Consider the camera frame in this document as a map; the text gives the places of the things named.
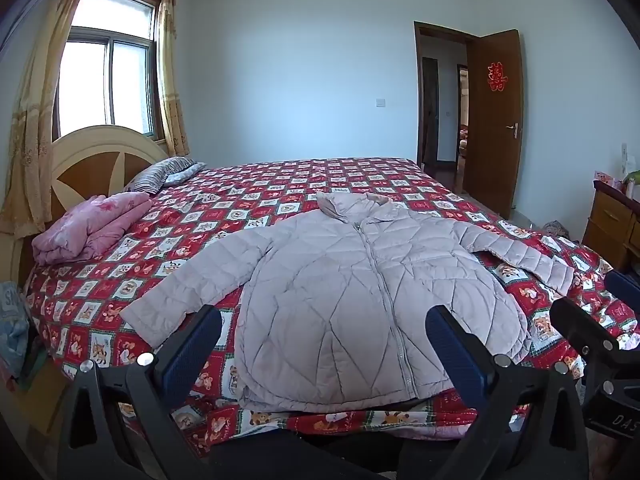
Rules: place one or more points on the grey patterned pillow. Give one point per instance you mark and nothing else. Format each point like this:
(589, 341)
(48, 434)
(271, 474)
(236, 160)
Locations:
(187, 172)

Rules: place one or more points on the window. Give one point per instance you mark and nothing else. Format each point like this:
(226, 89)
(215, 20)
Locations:
(125, 80)

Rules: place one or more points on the striped pillow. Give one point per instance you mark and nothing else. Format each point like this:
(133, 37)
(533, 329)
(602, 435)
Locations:
(160, 175)

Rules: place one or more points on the red paper door decoration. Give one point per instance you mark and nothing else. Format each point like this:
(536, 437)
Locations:
(497, 77)

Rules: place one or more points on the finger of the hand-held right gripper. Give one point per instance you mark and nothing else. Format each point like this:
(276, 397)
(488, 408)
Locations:
(580, 325)
(622, 285)

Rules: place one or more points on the blue plastic bag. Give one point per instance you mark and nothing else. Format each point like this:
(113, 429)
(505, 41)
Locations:
(12, 335)

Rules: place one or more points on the cream and wood headboard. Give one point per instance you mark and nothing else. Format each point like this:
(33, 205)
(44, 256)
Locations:
(85, 170)

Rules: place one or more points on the dark cloth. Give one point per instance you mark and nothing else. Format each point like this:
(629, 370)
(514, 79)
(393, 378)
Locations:
(556, 229)

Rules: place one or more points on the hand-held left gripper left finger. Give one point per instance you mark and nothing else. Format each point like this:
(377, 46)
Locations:
(192, 345)

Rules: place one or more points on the green item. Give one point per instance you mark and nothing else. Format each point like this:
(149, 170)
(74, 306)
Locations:
(632, 179)

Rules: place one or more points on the wide beige curtain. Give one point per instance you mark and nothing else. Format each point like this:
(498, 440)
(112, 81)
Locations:
(35, 125)

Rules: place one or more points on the brown wooden door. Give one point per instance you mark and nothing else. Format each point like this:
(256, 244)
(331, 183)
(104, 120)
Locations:
(492, 150)

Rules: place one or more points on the pink folded quilt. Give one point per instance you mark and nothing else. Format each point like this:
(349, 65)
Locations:
(85, 230)

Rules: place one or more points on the red checked printed blanket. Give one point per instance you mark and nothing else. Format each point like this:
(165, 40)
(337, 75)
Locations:
(250, 200)

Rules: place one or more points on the pink box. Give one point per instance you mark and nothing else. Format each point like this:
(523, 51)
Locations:
(605, 179)

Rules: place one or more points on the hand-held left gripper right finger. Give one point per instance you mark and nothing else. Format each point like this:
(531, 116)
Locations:
(452, 355)

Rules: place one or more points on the wooden dresser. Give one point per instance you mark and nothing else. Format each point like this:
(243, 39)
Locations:
(610, 220)

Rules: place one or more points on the brown door frame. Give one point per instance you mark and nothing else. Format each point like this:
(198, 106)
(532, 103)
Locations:
(417, 85)

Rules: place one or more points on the pale pink quilted jacket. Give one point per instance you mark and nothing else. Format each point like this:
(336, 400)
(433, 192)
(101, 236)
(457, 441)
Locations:
(325, 300)

